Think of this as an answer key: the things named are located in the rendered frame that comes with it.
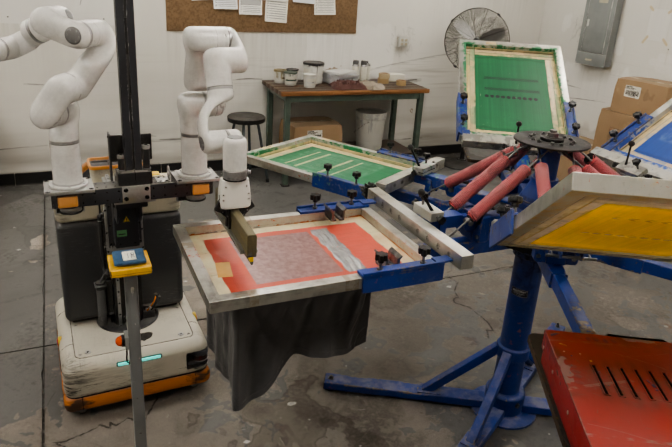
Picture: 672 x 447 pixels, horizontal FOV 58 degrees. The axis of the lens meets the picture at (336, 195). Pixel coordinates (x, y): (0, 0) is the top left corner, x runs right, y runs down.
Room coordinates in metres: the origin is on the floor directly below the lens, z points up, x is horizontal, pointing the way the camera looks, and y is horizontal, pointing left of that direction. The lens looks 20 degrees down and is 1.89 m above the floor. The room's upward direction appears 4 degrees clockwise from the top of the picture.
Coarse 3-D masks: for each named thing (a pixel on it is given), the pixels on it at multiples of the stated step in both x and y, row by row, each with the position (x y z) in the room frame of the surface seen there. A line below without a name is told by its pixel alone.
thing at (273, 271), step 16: (288, 256) 1.90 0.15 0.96; (304, 256) 1.91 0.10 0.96; (320, 256) 1.92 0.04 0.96; (368, 256) 1.94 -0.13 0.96; (240, 272) 1.76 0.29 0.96; (256, 272) 1.77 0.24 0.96; (272, 272) 1.78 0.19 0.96; (288, 272) 1.78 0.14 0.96; (304, 272) 1.79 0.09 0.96; (320, 272) 1.80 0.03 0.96; (336, 272) 1.81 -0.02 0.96; (352, 272) 1.81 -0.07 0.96; (240, 288) 1.66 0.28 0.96; (256, 288) 1.67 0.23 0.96
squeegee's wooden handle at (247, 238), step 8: (216, 192) 2.00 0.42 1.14; (216, 200) 2.00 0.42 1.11; (224, 216) 1.90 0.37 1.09; (232, 216) 1.80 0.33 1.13; (240, 216) 1.78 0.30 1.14; (232, 224) 1.80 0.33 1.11; (240, 224) 1.73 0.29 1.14; (248, 224) 1.73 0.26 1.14; (240, 232) 1.72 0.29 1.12; (248, 232) 1.67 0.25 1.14; (240, 240) 1.72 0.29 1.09; (248, 240) 1.65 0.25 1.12; (256, 240) 1.66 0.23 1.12; (248, 248) 1.65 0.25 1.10; (256, 248) 1.66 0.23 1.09; (248, 256) 1.65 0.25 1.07
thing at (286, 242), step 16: (336, 224) 2.21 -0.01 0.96; (352, 224) 2.22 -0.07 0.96; (208, 240) 1.99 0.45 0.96; (224, 240) 2.00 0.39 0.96; (272, 240) 2.03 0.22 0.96; (288, 240) 2.03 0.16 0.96; (304, 240) 2.04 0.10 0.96; (352, 240) 2.07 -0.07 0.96; (368, 240) 2.08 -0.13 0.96; (224, 256) 1.87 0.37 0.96; (240, 256) 1.88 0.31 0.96; (256, 256) 1.89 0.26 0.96; (272, 256) 1.89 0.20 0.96
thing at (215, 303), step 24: (264, 216) 2.16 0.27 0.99; (288, 216) 2.18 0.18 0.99; (312, 216) 2.23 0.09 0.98; (408, 240) 2.02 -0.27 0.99; (192, 264) 1.73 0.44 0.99; (264, 288) 1.61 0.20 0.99; (288, 288) 1.62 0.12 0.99; (312, 288) 1.64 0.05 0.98; (336, 288) 1.67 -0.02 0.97; (360, 288) 1.71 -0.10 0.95; (216, 312) 1.51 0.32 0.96
